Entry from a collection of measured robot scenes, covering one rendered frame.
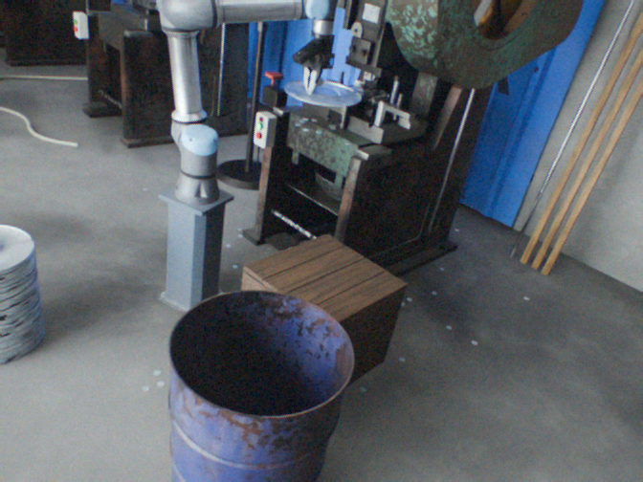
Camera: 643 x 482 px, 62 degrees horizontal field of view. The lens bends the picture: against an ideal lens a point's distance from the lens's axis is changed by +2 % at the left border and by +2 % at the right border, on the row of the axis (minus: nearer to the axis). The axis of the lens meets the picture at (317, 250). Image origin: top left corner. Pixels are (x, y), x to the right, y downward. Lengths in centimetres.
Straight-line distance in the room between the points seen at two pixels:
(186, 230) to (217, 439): 91
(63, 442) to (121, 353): 36
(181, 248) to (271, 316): 61
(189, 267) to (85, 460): 70
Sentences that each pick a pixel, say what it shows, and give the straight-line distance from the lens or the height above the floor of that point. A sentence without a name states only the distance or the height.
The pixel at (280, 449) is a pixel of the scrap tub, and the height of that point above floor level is 37.
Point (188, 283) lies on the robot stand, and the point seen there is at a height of 13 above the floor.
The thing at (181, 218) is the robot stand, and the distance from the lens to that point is 188.
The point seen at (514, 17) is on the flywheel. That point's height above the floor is 114.
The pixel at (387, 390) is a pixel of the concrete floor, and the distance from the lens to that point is 190.
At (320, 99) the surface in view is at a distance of 200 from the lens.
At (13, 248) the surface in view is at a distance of 186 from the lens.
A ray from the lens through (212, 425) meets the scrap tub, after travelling 115.
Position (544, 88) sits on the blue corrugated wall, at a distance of 313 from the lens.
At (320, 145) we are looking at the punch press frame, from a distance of 217.
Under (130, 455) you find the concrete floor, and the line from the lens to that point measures 164.
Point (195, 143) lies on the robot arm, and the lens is 178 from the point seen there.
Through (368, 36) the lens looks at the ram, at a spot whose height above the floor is 99.
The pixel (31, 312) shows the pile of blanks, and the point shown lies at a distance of 190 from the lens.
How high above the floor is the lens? 130
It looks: 31 degrees down
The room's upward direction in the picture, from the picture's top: 11 degrees clockwise
